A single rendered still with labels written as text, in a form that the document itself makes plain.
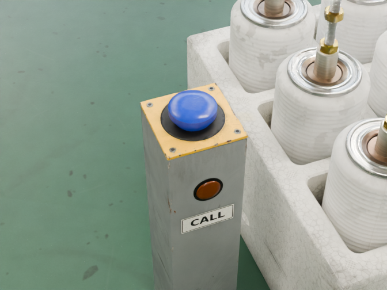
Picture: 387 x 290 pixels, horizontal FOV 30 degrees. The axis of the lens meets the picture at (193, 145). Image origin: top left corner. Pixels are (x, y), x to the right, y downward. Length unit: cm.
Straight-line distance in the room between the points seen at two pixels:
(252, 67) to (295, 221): 20
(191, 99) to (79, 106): 51
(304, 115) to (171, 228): 19
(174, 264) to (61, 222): 29
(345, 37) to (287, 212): 24
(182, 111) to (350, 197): 19
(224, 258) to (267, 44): 24
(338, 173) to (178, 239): 16
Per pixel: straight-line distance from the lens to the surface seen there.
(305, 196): 72
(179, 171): 58
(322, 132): 74
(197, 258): 69
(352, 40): 87
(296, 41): 81
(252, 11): 82
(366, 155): 67
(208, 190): 61
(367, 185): 65
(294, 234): 73
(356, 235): 71
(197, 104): 59
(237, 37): 82
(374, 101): 82
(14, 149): 104
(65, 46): 119
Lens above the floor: 73
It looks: 46 degrees down
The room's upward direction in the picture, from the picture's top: straight up
